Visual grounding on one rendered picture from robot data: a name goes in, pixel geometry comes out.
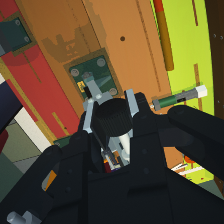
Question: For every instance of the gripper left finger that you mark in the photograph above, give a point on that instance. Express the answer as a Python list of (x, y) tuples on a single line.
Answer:
[(78, 150)]

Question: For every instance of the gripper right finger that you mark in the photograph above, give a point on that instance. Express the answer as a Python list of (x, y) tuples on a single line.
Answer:
[(147, 140)]

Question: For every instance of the black knob stop pin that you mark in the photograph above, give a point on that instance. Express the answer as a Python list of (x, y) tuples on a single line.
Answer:
[(112, 117)]

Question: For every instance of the white stick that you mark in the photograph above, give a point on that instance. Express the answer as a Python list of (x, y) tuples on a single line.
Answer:
[(179, 166)]

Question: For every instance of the orange round object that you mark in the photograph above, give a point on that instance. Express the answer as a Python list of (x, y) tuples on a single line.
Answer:
[(187, 159)]

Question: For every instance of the white bar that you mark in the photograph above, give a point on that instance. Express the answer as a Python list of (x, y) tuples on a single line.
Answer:
[(192, 170)]

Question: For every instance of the dark red rounded object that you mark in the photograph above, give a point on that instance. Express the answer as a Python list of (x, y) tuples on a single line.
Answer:
[(3, 141)]

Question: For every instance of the red sheet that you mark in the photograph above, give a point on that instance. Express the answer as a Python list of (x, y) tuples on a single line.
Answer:
[(40, 84)]

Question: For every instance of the dark navy block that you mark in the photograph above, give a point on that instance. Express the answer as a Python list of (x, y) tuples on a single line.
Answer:
[(8, 101)]

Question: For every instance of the grey cylinder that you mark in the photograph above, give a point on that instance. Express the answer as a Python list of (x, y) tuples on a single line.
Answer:
[(15, 217)]

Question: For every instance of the orange brown round rod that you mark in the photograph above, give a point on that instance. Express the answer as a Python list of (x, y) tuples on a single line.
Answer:
[(165, 43)]

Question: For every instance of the lime green sheet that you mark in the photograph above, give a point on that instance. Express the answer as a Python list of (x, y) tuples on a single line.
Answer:
[(187, 43)]

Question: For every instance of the brown wooden cabinet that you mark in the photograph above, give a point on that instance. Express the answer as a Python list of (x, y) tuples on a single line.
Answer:
[(217, 52)]

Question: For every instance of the dark green mounting plate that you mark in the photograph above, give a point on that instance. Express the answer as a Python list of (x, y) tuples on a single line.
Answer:
[(14, 33)]

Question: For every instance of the grey metal bracket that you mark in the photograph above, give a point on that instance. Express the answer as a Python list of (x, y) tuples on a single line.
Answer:
[(95, 89)]

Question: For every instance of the green base plate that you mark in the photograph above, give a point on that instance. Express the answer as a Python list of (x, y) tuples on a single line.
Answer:
[(103, 70)]

